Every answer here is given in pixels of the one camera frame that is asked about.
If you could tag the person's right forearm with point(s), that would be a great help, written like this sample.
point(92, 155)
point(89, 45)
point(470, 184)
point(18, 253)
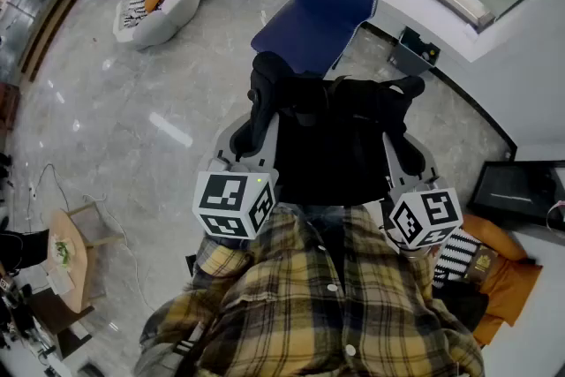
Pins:
point(417, 273)

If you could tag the brown wooden side table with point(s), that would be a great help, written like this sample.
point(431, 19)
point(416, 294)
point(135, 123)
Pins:
point(9, 108)

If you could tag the large orange cushion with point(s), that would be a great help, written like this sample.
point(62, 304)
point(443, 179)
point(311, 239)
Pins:
point(507, 282)

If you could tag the dark brown stool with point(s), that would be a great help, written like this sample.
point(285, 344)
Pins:
point(57, 318)

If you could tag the blue chair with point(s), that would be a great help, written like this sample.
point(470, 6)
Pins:
point(322, 4)

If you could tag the black framed panel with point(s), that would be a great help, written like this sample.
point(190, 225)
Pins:
point(516, 190)

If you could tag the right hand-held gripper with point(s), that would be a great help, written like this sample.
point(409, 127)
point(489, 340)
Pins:
point(426, 218)

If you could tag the grey bin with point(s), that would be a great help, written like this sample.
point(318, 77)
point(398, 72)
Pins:
point(408, 57)

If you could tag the white paper sheet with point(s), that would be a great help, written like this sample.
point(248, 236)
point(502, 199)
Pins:
point(59, 280)

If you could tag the black and white striped cushion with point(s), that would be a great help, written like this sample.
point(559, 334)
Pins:
point(454, 258)

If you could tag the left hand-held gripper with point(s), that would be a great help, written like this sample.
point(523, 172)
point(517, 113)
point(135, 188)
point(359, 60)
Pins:
point(234, 205)

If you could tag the round wooden table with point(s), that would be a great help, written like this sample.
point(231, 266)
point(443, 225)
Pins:
point(75, 278)

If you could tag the bunch of flowers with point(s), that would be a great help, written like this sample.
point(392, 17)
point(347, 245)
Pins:
point(64, 251)

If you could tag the person's yellow plaid shirt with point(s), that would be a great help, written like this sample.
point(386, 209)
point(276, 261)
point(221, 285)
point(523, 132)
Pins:
point(309, 313)

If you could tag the brown booklet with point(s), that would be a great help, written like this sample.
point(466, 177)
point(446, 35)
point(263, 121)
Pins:
point(481, 265)

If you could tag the person's left forearm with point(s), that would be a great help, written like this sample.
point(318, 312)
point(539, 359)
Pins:
point(220, 260)

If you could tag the black and white patterned cushion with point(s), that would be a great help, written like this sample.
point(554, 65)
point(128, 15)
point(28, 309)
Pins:
point(134, 11)

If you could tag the wooden step platform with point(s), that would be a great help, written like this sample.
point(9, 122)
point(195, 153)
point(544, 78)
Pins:
point(48, 31)

